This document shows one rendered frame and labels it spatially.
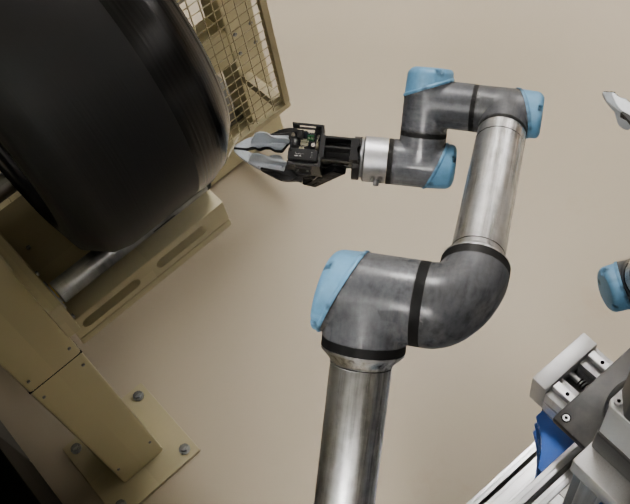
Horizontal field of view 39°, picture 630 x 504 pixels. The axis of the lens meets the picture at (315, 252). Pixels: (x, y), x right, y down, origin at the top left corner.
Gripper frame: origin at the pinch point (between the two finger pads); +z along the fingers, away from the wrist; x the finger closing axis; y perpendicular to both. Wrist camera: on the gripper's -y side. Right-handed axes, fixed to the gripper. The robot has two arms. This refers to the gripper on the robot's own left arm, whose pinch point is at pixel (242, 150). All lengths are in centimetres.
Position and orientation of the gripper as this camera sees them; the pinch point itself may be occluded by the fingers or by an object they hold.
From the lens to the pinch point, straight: 151.7
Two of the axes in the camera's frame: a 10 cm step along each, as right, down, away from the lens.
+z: -9.9, -1.0, 0.6
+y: -0.4, -1.8, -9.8
